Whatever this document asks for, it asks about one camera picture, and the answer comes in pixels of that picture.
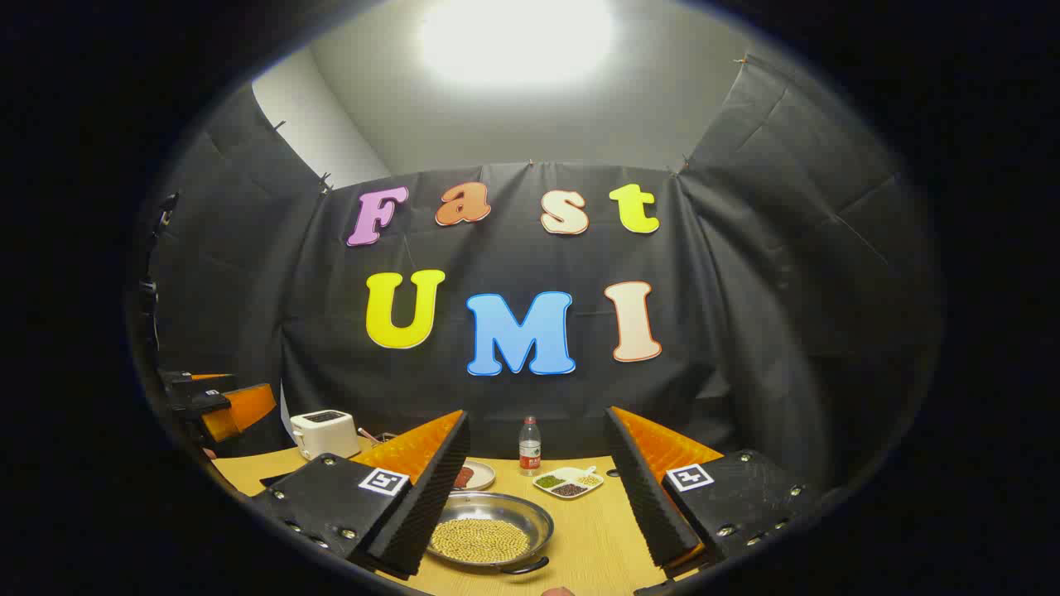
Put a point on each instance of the brown meat patty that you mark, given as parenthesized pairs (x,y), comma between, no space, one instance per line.
(464,478)

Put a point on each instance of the pile of dark red beans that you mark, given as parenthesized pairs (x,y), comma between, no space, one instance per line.
(569,490)

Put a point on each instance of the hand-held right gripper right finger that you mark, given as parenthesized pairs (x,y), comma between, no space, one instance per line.
(646,497)

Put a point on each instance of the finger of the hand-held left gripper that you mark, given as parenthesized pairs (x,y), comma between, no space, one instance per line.
(244,410)
(207,380)

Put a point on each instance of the white round plate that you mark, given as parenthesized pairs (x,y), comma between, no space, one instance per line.
(484,476)

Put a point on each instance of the clear water bottle red label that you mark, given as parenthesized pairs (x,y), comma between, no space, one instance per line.
(530,451)

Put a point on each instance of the small metal mesh basket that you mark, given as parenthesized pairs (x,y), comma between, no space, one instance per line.
(386,437)

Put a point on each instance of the ceiling light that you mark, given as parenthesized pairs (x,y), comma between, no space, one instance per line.
(517,37)

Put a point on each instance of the small pile of yellow beans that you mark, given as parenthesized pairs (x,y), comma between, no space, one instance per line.
(589,479)

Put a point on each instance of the black induction cooktop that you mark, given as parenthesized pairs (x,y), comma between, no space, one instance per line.
(277,478)

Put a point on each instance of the pile of soybeans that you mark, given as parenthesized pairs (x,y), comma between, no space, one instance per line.
(480,540)

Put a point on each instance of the white toaster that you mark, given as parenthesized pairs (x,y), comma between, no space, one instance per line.
(323,434)

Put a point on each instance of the white divided dish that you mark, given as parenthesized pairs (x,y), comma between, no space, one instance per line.
(571,478)

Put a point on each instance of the pile of green mung beans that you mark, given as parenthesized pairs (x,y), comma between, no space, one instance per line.
(550,481)

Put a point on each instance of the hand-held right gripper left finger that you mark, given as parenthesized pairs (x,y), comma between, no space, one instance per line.
(431,505)

